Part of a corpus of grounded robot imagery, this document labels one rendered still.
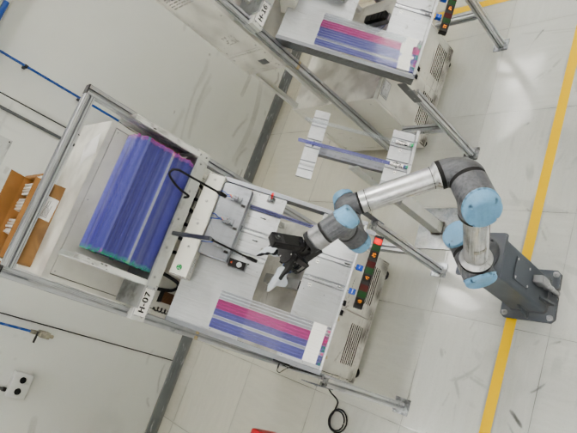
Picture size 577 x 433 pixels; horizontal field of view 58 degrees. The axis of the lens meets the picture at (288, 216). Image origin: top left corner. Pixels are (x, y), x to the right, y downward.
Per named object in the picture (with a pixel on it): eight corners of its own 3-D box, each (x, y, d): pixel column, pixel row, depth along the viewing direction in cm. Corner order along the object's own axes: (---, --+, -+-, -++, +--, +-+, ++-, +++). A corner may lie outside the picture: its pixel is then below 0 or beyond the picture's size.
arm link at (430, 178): (471, 137, 166) (326, 188, 175) (485, 161, 159) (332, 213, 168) (474, 161, 175) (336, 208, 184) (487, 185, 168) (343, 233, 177)
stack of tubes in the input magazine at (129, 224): (195, 162, 226) (142, 131, 209) (149, 273, 214) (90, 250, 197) (179, 163, 236) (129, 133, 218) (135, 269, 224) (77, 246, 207)
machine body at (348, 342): (396, 266, 305) (331, 226, 266) (360, 386, 289) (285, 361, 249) (316, 254, 353) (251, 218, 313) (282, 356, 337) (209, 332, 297)
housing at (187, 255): (230, 186, 250) (226, 176, 236) (192, 283, 239) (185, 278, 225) (215, 180, 251) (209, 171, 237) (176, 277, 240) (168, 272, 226)
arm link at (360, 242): (367, 222, 174) (351, 206, 167) (375, 248, 167) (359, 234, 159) (347, 232, 177) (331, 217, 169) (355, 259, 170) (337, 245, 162)
